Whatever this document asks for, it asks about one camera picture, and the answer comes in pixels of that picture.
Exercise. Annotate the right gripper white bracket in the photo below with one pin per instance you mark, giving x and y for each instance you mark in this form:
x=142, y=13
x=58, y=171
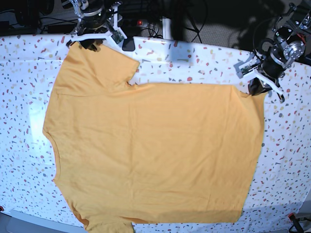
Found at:
x=96, y=24

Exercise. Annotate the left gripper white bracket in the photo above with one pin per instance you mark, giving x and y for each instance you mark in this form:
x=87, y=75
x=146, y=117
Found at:
x=262, y=75

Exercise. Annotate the orange T-shirt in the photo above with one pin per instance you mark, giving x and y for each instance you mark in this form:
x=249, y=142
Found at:
x=149, y=153

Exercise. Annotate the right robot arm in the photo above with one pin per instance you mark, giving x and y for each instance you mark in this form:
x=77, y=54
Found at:
x=98, y=2

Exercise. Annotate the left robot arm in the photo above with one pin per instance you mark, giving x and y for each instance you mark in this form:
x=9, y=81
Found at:
x=273, y=56

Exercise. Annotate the black table clamp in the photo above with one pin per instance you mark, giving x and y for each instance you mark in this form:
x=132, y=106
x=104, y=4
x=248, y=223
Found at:
x=128, y=44

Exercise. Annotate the terrazzo patterned tablecloth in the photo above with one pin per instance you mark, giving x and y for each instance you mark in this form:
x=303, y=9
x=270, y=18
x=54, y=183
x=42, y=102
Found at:
x=28, y=67

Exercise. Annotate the red clamp bottom right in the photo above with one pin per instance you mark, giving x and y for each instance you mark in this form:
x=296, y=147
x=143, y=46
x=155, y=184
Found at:
x=296, y=227

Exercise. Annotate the black power strip red switch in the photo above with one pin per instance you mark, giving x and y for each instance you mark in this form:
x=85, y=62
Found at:
x=139, y=23

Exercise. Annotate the white vertical post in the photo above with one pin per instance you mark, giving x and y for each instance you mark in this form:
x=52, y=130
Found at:
x=166, y=28

